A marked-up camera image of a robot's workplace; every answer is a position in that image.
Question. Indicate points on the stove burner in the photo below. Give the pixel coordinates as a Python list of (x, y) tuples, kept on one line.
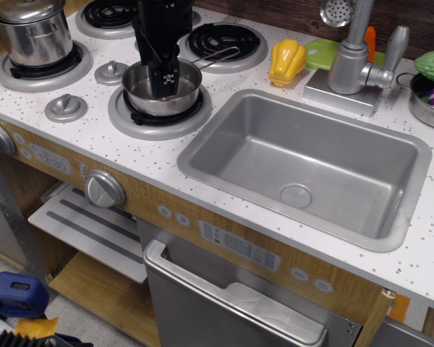
[(143, 126), (222, 45), (44, 79), (107, 20)]

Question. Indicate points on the lower grey stovetop knob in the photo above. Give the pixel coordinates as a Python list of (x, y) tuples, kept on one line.
[(66, 108)]

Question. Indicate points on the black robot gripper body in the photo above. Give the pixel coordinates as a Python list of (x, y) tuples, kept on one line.
[(158, 27)]

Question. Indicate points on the steel skimmer ladle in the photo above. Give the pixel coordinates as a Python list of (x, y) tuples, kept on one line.
[(337, 13)]

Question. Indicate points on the centre oven dial knob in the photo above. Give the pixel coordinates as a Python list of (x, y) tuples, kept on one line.
[(103, 190)]

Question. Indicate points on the steel pot with lid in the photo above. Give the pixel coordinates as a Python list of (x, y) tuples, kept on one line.
[(35, 33)]

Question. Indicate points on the back right stove burner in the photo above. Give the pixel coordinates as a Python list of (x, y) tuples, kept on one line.
[(222, 45)]

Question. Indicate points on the yellow toy bell pepper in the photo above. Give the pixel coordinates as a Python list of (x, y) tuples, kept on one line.
[(288, 59)]

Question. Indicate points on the small steel frying pan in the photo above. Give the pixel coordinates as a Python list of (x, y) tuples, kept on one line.
[(136, 84)]

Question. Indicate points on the back left stove burner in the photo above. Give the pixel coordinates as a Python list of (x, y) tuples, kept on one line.
[(107, 20)]

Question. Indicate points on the front right stove burner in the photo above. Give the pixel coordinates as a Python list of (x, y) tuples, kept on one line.
[(143, 126)]

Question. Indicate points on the grey plastic sink basin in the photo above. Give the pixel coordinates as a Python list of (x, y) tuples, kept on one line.
[(350, 179)]

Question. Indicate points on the orange toy carrot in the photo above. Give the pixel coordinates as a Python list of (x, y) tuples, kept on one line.
[(370, 39)]

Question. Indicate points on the upper grey stovetop knob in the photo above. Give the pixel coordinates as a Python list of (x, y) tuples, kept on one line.
[(110, 73)]

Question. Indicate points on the oven clock display panel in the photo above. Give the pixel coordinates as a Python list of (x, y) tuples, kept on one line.
[(51, 159)]

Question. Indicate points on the blue clamp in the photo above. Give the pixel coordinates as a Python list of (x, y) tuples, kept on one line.
[(22, 296)]

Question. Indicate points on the silver dishwasher door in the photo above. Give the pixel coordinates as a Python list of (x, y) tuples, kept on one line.
[(194, 310)]

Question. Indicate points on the white oven rack shelf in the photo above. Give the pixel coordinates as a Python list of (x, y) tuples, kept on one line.
[(108, 235)]

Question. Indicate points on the front left stove burner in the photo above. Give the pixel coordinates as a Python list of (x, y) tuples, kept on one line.
[(44, 79)]

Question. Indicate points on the green toy cutting board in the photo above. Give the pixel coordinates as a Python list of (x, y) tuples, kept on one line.
[(321, 53)]

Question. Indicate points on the dishwasher control panel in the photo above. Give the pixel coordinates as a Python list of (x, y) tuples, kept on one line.
[(240, 246)]

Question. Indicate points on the grey oven door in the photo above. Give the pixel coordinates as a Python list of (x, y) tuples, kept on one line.
[(18, 251)]

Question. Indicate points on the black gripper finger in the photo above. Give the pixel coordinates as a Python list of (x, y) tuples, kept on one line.
[(164, 78)]

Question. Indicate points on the grey stovetop knob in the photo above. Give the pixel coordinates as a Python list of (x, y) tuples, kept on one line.
[(110, 73), (66, 108)]

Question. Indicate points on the silver toy faucet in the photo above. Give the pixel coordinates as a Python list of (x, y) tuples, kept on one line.
[(353, 83)]

